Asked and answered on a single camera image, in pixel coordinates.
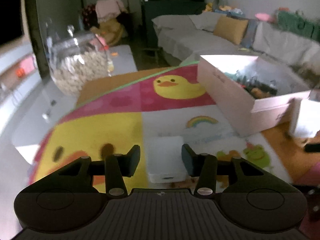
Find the yellow plush armchair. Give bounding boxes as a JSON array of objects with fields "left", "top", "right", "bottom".
[{"left": 90, "top": 18, "right": 124, "bottom": 46}]

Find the pink cloth on chair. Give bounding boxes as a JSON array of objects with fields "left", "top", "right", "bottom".
[{"left": 95, "top": 0, "right": 127, "bottom": 23}]

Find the grey covered sofa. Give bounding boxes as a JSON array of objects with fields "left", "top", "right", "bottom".
[{"left": 151, "top": 11, "right": 320, "bottom": 81}]

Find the pink lidded small bottle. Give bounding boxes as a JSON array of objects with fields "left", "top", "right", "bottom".
[{"left": 94, "top": 34, "right": 115, "bottom": 74}]

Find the brown bear figurine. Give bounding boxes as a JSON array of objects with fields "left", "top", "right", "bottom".
[{"left": 250, "top": 88, "right": 268, "bottom": 99}]

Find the glass jar of nuts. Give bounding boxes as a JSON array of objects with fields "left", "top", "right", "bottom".
[{"left": 46, "top": 25, "right": 108, "bottom": 96}]

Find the clear bag of dark items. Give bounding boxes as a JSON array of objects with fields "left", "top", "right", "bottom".
[{"left": 224, "top": 72, "right": 278, "bottom": 95}]

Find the green patterned cushion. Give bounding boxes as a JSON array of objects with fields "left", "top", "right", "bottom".
[{"left": 277, "top": 11, "right": 319, "bottom": 42}]

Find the yellow cushion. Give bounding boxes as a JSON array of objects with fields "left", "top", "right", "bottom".
[{"left": 213, "top": 16, "right": 249, "bottom": 45}]

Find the colourful cartoon play mat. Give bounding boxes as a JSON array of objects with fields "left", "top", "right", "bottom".
[{"left": 27, "top": 60, "right": 320, "bottom": 230}]

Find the metal spoon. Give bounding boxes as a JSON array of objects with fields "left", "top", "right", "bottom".
[{"left": 42, "top": 100, "right": 57, "bottom": 121}]

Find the white low side table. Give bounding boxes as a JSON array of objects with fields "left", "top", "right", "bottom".
[{"left": 110, "top": 45, "right": 138, "bottom": 76}]

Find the white square plastic box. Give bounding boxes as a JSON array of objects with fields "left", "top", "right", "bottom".
[{"left": 144, "top": 136, "right": 188, "bottom": 184}]

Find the white tv shelf unit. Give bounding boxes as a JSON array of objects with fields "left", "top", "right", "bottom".
[{"left": 1, "top": 37, "right": 41, "bottom": 131}]

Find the pink white cardboard box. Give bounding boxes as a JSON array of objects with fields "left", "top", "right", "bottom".
[{"left": 197, "top": 55, "right": 317, "bottom": 137}]

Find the clear plastic case with label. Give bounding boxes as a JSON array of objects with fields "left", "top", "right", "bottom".
[{"left": 289, "top": 90, "right": 320, "bottom": 138}]

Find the black television screen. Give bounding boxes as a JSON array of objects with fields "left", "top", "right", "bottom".
[{"left": 0, "top": 0, "right": 24, "bottom": 46}]

